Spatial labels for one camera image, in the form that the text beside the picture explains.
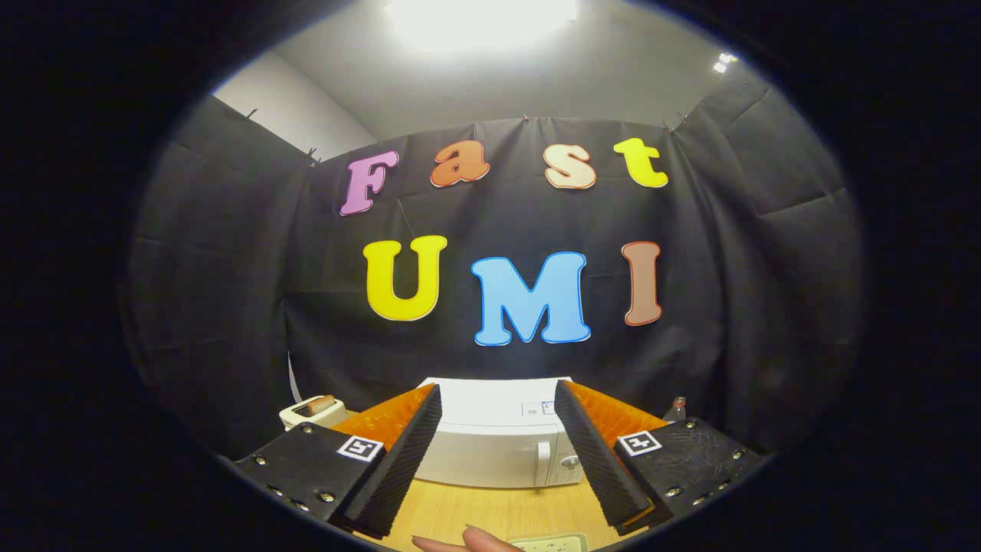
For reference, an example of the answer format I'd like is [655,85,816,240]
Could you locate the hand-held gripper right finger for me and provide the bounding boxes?
[553,379,767,536]

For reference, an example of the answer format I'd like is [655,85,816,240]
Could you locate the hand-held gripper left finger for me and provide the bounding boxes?
[234,383,444,540]

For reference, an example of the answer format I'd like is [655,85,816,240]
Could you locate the white microwave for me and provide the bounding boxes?
[414,376,587,490]

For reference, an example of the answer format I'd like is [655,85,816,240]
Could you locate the white cherry print plate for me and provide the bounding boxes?
[507,533,591,552]

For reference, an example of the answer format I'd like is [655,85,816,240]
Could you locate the white toaster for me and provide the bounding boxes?
[279,395,347,432]

